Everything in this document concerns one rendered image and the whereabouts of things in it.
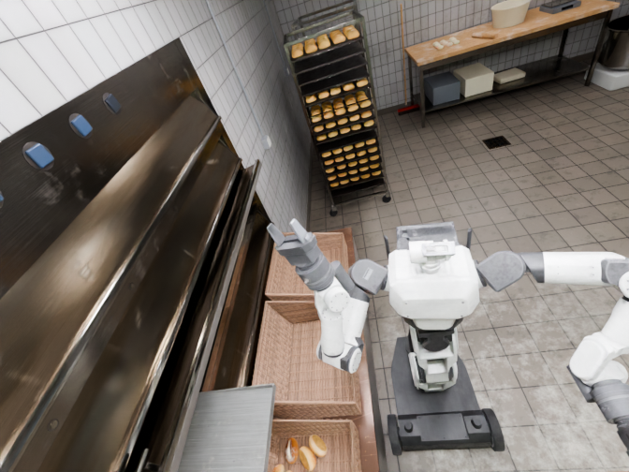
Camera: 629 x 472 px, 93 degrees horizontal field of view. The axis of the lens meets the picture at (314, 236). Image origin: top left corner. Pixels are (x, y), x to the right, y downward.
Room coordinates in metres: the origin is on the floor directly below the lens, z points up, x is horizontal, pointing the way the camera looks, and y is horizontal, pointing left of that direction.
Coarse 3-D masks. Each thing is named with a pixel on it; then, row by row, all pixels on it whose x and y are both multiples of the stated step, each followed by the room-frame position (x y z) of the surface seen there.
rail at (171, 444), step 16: (256, 160) 1.69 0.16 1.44; (240, 224) 1.15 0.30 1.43; (224, 272) 0.87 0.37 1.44; (208, 320) 0.67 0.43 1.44; (208, 336) 0.62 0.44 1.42; (192, 368) 0.52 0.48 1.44; (192, 384) 0.47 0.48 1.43; (176, 416) 0.40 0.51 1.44; (176, 432) 0.36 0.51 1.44; (160, 464) 0.30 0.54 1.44
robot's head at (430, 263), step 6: (444, 240) 0.57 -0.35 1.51; (414, 246) 0.58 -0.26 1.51; (420, 246) 0.57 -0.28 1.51; (432, 246) 0.56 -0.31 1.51; (438, 246) 0.55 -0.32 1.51; (444, 246) 0.55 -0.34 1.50; (414, 252) 0.57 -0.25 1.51; (420, 252) 0.56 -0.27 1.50; (414, 258) 0.56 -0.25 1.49; (420, 258) 0.55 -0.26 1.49; (426, 258) 0.54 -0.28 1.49; (432, 258) 0.54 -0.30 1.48; (438, 258) 0.54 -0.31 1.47; (444, 258) 0.54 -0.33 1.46; (420, 264) 0.57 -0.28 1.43; (426, 264) 0.56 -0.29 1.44; (432, 264) 0.55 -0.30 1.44; (438, 264) 0.55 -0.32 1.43; (426, 270) 0.55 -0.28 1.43; (432, 270) 0.54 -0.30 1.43
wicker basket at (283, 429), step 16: (272, 432) 0.56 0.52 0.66; (288, 432) 0.54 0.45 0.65; (304, 432) 0.52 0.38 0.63; (320, 432) 0.50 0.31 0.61; (336, 432) 0.48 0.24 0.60; (352, 432) 0.42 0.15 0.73; (272, 448) 0.51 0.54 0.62; (336, 448) 0.42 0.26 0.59; (352, 448) 0.37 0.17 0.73; (272, 464) 0.45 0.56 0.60; (288, 464) 0.43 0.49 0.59; (320, 464) 0.39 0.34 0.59; (336, 464) 0.37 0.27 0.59; (352, 464) 0.32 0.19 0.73
